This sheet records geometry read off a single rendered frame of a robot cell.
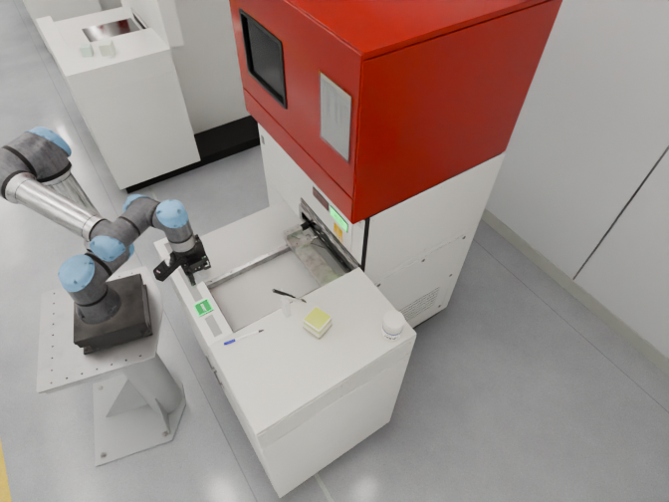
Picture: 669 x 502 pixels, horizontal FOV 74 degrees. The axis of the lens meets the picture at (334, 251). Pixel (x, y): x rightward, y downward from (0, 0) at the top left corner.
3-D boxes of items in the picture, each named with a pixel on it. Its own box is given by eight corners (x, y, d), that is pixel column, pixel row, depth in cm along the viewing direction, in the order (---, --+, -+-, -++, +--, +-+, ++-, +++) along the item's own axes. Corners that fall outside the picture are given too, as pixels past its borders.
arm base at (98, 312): (77, 329, 159) (65, 313, 152) (79, 296, 169) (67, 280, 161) (121, 318, 163) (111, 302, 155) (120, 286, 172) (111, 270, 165)
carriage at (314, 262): (298, 231, 199) (298, 226, 197) (344, 288, 180) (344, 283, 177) (283, 238, 196) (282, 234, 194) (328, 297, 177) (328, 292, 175)
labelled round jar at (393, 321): (392, 321, 157) (395, 306, 150) (405, 336, 153) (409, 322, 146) (376, 330, 155) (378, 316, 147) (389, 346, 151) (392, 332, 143)
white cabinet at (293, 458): (294, 295, 279) (284, 200, 216) (388, 427, 228) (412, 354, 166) (197, 346, 256) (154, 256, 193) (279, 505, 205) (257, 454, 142)
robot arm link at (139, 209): (108, 210, 123) (139, 223, 120) (136, 186, 130) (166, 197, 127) (117, 230, 129) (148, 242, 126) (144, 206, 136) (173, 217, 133)
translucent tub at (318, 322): (316, 315, 158) (316, 304, 153) (333, 326, 155) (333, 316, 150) (302, 330, 154) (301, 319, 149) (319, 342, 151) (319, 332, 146)
